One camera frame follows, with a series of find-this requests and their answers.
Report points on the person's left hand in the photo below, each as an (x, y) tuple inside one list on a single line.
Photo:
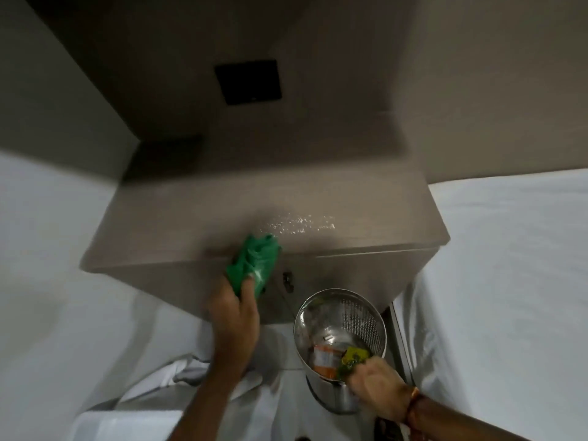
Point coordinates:
[(232, 316)]

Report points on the perforated steel waste bin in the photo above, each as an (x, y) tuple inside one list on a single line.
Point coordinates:
[(342, 326)]

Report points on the person's left thumb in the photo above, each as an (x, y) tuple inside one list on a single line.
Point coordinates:
[(251, 287)]

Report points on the metal drawer lock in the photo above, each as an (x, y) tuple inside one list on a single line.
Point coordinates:
[(288, 280)]

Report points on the green cleaning cloth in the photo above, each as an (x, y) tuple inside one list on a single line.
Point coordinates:
[(253, 264)]

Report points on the person's left forearm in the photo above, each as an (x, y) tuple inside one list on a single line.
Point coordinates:
[(220, 390)]

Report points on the beige bedside cabinet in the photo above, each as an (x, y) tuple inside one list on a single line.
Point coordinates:
[(275, 225)]

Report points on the crumpled white cloth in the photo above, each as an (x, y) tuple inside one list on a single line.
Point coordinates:
[(138, 417)]

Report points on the person's right hand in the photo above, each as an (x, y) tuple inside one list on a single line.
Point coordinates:
[(379, 392)]

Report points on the yellow green wrapper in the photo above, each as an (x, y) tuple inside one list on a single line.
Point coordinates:
[(353, 359)]

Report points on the orange white packet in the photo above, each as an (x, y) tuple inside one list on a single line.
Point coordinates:
[(325, 359)]

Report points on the black square switch panel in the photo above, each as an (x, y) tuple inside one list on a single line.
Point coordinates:
[(249, 81)]

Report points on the person's right forearm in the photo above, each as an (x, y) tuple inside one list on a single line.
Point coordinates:
[(482, 420)]

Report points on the white bed sheet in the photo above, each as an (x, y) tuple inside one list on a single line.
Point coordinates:
[(59, 280), (505, 280)]

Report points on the person's right fingers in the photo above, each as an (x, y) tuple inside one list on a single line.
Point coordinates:
[(363, 372)]

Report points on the orange thread wristband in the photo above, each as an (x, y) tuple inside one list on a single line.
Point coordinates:
[(415, 404)]

